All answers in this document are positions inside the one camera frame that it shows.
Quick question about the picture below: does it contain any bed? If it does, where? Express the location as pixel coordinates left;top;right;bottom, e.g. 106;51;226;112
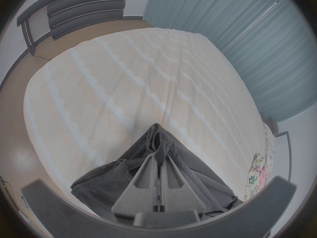
23;27;290;219

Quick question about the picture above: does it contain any white printed garment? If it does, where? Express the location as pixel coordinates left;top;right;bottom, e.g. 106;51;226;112
243;153;266;203

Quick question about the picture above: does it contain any grey bedside table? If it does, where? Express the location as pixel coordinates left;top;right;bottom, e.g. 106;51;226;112
259;112;278;134

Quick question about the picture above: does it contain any pink garment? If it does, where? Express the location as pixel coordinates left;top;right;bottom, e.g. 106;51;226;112
258;163;269;190

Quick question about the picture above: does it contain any white printed pillow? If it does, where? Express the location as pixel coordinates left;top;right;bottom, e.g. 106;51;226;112
263;122;276;180

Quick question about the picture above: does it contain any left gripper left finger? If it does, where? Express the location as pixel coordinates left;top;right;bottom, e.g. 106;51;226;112
112;155;159;218

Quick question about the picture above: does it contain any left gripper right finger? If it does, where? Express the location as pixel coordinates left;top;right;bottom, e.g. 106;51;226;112
159;155;206;220

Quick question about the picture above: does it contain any black garment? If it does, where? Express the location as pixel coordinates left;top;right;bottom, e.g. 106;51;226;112
70;123;244;219

